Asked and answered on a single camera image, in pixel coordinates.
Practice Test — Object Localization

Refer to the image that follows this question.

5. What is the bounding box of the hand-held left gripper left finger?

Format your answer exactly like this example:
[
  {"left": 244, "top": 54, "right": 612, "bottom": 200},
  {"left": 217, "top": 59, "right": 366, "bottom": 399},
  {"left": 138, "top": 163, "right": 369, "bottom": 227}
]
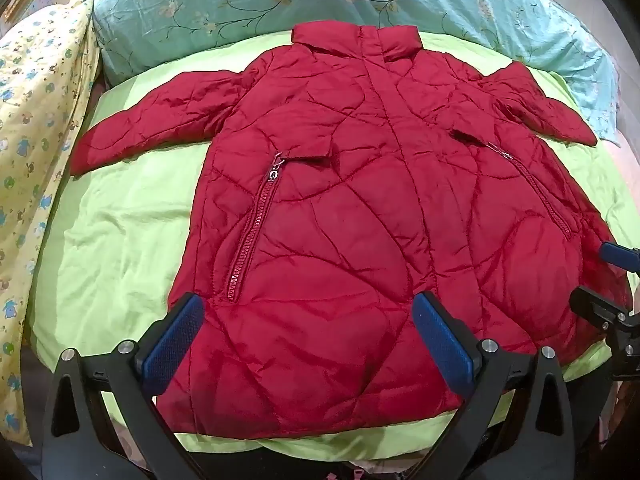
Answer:
[{"left": 42, "top": 292, "right": 205, "bottom": 480}]

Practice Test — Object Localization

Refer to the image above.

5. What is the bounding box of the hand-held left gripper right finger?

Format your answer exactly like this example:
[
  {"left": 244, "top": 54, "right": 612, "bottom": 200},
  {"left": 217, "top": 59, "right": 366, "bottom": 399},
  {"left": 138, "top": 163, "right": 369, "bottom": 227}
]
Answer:
[{"left": 410, "top": 291, "right": 601, "bottom": 480}]

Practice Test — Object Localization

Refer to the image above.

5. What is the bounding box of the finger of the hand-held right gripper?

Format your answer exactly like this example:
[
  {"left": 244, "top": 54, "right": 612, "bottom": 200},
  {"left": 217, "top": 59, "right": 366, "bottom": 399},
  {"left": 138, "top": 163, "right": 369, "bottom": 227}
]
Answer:
[
  {"left": 569, "top": 285, "right": 640, "bottom": 333},
  {"left": 601, "top": 241, "right": 640, "bottom": 275}
]

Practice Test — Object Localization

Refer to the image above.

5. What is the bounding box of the red quilted jacket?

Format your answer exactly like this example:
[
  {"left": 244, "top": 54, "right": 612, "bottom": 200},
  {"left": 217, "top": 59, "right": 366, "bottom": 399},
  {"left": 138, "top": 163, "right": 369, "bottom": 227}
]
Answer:
[{"left": 69, "top": 22, "right": 633, "bottom": 436}]

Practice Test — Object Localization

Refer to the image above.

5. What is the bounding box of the pink bed sheet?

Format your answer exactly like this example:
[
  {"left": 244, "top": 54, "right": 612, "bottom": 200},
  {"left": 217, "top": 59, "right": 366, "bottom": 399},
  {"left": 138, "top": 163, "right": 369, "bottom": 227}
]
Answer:
[{"left": 597, "top": 127, "right": 640, "bottom": 246}]

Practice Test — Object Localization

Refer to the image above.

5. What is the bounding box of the light green bed sheet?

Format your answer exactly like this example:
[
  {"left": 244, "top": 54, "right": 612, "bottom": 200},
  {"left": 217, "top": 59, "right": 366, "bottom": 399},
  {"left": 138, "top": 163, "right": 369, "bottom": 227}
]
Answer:
[{"left": 25, "top": 30, "right": 640, "bottom": 466}]

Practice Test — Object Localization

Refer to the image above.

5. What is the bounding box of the yellow printed blanket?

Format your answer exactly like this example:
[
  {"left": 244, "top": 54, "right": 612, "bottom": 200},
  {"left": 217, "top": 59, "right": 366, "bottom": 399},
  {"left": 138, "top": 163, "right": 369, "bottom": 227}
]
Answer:
[{"left": 0, "top": 0, "right": 103, "bottom": 446}]

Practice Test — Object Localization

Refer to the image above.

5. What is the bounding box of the teal floral quilt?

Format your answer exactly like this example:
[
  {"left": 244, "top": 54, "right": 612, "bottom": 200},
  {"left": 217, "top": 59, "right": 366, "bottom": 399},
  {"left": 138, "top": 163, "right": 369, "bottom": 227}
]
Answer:
[{"left": 92, "top": 0, "right": 621, "bottom": 146}]

